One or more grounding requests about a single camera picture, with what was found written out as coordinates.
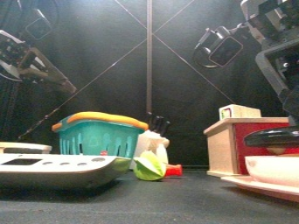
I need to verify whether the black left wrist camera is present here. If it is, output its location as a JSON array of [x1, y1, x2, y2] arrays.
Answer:
[[23, 8, 55, 42]]

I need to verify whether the glossy black pot lid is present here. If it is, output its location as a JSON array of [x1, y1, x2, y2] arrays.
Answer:
[[243, 125, 299, 149]]

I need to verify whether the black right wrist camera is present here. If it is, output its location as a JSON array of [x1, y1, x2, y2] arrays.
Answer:
[[192, 25, 246, 69]]

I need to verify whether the pale yellow sponge block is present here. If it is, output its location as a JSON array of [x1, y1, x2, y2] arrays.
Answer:
[[203, 116, 299, 178]]

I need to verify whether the black toy knife handle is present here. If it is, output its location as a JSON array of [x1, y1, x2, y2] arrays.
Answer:
[[147, 112, 156, 131], [153, 115, 164, 134], [160, 120, 172, 137]]

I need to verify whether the vertical metal frame pole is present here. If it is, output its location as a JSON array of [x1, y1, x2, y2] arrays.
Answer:
[[145, 0, 153, 115]]

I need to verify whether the thin diagonal frame cord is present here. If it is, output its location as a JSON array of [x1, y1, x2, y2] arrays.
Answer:
[[16, 0, 196, 142], [113, 0, 238, 105]]

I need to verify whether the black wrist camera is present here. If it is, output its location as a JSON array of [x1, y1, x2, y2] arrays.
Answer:
[[192, 25, 246, 69], [23, 8, 55, 42]]

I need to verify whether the teal basket with orange rim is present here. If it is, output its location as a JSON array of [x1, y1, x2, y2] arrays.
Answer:
[[51, 111, 149, 160]]

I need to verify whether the white toy dish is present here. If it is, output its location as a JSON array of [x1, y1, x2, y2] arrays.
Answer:
[[0, 142, 53, 155]]

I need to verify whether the white toy knife block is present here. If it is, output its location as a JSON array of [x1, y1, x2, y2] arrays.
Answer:
[[129, 129, 172, 171]]

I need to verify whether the white toy kitchen scale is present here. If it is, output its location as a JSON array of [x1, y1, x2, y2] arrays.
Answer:
[[0, 153, 132, 189]]

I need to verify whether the light green toy leaf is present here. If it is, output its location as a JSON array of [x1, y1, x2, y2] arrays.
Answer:
[[133, 150, 168, 182]]

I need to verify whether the white toy pot with handle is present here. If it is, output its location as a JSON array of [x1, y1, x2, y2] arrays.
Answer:
[[244, 155, 299, 188]]

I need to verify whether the small red toy piece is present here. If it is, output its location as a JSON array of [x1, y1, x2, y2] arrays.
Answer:
[[164, 164, 183, 178]]

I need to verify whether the small white toy box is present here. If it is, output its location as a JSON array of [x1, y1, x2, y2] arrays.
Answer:
[[219, 104, 263, 121]]

